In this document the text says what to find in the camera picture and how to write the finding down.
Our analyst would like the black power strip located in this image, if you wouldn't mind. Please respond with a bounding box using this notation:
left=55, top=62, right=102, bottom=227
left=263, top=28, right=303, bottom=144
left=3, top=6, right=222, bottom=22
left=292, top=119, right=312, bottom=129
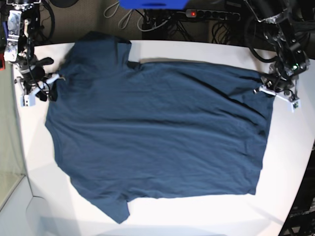
left=185, top=9, right=241, bottom=21

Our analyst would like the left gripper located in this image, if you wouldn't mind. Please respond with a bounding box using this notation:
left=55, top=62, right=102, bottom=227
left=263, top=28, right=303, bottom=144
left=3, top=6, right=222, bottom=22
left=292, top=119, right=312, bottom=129
left=253, top=74, right=299, bottom=102

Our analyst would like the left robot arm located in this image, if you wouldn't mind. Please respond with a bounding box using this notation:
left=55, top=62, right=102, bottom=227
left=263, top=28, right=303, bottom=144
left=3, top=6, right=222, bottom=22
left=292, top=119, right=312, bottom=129
left=244, top=0, right=310, bottom=106

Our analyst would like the blue box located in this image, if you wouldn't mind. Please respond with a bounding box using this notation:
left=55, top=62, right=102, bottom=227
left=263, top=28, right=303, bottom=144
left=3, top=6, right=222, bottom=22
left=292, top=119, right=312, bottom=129
left=119, top=0, right=189, bottom=10

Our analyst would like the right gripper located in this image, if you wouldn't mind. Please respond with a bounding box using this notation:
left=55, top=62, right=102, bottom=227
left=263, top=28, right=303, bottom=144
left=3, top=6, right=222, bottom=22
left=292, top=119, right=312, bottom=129
left=14, top=73, right=65, bottom=102

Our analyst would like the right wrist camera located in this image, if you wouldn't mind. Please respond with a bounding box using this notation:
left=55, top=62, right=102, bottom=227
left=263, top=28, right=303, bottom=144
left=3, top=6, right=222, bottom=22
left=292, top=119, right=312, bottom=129
left=19, top=94, right=35, bottom=107

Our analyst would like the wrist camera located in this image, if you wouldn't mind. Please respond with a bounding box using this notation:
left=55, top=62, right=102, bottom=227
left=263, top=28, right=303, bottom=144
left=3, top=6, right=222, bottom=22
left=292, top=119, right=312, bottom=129
left=19, top=94, right=35, bottom=107
left=289, top=99, right=301, bottom=113

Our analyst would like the dark blue t-shirt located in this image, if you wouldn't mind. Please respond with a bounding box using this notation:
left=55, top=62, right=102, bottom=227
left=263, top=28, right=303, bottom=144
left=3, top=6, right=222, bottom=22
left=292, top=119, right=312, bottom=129
left=45, top=32, right=274, bottom=223

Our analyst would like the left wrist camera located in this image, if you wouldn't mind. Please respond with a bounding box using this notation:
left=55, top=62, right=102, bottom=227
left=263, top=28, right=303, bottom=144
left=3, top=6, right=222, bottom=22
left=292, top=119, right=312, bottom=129
left=289, top=99, right=301, bottom=113

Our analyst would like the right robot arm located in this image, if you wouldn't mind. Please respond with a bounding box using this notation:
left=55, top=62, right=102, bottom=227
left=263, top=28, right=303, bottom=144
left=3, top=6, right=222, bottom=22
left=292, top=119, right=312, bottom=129
left=3, top=0, right=61, bottom=107

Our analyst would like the red black device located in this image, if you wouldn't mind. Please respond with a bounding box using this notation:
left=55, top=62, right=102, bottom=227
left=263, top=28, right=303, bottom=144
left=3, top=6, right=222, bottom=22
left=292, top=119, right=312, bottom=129
left=0, top=53, right=5, bottom=71

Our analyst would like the white cable loop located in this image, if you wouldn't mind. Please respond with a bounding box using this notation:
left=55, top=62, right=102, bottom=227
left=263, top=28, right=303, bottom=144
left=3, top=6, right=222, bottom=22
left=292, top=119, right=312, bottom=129
left=103, top=3, right=170, bottom=32

